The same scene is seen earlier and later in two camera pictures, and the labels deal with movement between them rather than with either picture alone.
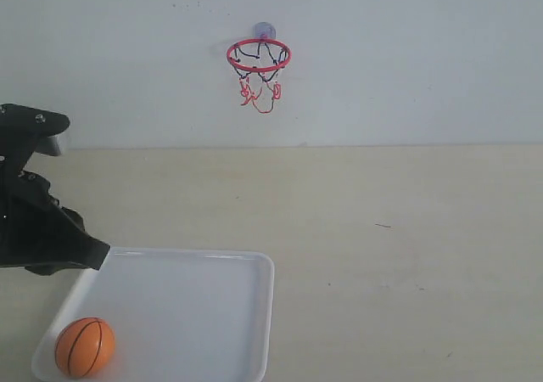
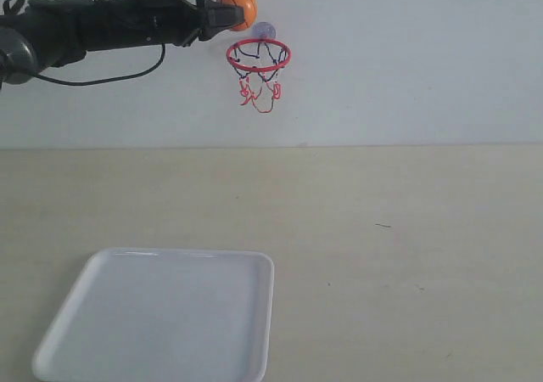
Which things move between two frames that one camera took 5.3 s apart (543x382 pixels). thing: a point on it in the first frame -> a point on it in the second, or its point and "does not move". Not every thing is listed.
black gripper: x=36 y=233 -> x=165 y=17
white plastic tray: x=177 y=315 does not move
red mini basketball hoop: x=256 y=62 does not move
